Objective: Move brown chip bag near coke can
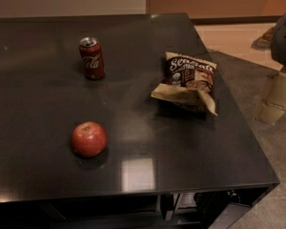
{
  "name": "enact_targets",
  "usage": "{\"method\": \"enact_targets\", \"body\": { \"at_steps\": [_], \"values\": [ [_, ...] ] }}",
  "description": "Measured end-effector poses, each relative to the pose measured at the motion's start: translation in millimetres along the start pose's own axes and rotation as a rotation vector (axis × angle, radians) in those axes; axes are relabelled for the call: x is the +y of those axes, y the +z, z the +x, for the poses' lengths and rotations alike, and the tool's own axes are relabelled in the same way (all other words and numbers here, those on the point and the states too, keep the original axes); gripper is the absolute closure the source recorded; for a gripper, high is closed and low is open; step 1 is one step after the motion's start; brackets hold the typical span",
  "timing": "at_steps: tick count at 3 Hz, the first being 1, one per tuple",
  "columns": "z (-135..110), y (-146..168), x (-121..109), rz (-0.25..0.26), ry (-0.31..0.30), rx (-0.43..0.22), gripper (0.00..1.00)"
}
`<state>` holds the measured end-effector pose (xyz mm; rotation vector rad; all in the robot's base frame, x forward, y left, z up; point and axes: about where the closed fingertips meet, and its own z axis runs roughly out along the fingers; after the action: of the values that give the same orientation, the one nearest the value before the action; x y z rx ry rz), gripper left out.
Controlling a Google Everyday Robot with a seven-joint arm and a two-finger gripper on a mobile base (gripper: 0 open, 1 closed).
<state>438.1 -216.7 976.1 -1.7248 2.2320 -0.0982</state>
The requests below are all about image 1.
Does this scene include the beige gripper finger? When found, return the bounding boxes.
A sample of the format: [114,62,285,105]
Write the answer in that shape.
[256,101,286,123]

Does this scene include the brown chip bag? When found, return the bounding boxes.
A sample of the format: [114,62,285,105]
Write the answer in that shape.
[151,52,217,116]

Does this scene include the red apple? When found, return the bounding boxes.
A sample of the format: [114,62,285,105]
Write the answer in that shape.
[71,121,107,157]

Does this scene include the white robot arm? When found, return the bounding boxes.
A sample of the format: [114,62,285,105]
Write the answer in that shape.
[256,12,286,123]

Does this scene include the red coke can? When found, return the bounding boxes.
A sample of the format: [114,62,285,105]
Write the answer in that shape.
[79,37,105,80]

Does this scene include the dark table frame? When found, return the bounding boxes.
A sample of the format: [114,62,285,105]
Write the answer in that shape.
[0,184,275,229]

